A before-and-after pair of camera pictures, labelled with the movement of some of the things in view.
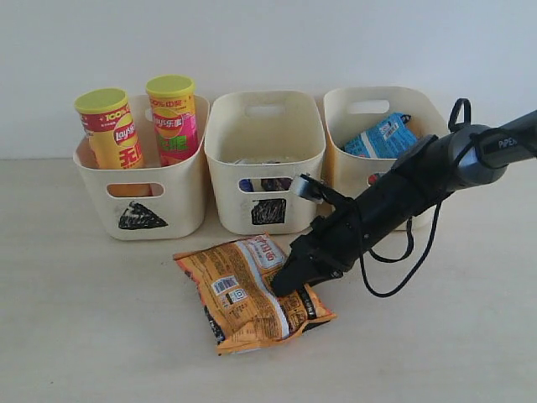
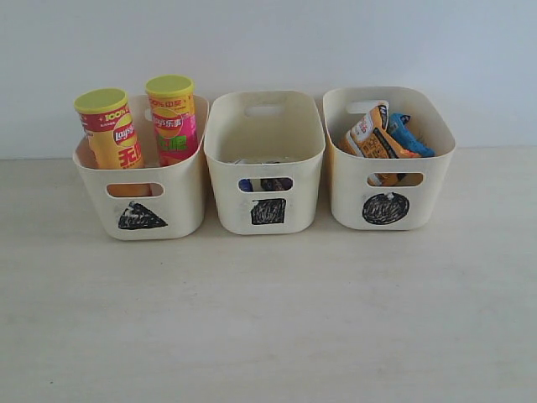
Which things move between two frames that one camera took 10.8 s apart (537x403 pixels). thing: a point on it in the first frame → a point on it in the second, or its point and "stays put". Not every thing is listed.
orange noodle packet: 233,285 → 370,138
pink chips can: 173,100 stays put
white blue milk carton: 246,185 stays put
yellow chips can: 109,125 stays put
